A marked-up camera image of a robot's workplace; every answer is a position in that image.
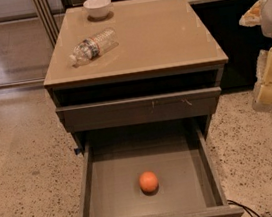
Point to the clear plastic water bottle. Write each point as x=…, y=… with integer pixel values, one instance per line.
x=94, y=46

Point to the metal window frame rail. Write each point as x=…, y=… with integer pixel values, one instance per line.
x=48, y=21

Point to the white ceramic bowl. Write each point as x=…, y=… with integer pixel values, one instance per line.
x=97, y=8

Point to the brown drawer cabinet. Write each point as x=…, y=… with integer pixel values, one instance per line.
x=163, y=48

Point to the closed grey top drawer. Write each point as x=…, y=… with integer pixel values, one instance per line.
x=139, y=110

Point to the orange fruit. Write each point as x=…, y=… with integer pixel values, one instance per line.
x=148, y=182

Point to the open grey middle drawer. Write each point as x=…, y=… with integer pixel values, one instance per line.
x=152, y=170

